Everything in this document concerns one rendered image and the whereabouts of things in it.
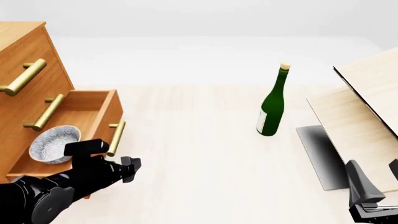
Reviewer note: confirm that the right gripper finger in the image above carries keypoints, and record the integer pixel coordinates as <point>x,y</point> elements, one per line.
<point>395,169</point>
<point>362,186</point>

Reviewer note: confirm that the green glass wine bottle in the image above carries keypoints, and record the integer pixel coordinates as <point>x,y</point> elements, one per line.
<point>272,109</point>

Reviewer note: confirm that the patterned blue-white bowl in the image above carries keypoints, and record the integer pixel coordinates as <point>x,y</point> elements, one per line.
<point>49,142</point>

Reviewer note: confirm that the bottle cork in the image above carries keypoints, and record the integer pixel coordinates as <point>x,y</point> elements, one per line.
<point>285,65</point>

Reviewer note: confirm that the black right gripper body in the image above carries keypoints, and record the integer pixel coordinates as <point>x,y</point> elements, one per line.
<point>376,213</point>

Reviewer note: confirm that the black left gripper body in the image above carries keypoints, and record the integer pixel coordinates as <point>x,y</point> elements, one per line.
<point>87,146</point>

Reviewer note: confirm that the open wooden drawer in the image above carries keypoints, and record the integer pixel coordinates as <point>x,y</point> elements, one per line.
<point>87,109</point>

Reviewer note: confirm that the wooden cabinet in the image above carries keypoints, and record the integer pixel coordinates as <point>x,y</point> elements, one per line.
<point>18,32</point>

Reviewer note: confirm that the pale wooden rack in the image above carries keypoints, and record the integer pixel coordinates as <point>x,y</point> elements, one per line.
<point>351,121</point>

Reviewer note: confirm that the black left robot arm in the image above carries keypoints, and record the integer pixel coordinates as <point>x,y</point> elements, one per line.
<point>62,186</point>

